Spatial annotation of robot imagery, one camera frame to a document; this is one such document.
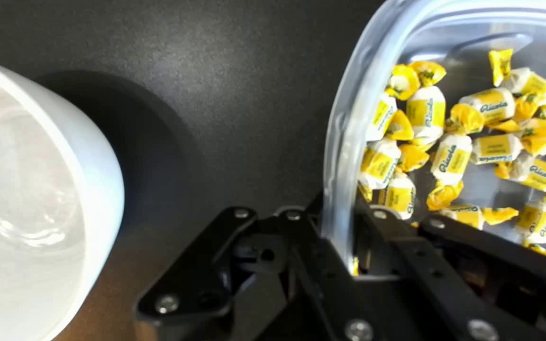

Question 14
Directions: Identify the white ceramic bowl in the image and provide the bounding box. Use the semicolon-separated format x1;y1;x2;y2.
0;50;128;341

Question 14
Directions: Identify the clear plastic lunchbox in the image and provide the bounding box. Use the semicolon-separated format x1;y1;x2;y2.
318;0;546;270

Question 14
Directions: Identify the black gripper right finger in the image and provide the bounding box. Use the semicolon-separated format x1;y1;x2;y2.
350;206;546;341

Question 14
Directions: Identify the yellow white wrapped candy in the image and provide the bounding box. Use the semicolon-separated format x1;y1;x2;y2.
515;117;546;158
428;132;475;187
403;84;447;151
502;65;546;105
375;170;418;221
437;200;521;230
494;153;546;192
469;132;524;168
365;90;399;143
424;179;466;211
447;86;519;134
513;194;546;247
358;136;403;190
486;47;515;88
409;58;449;86
384;62;422;101

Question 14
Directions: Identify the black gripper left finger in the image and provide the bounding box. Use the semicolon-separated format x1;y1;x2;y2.
134;198;378;341

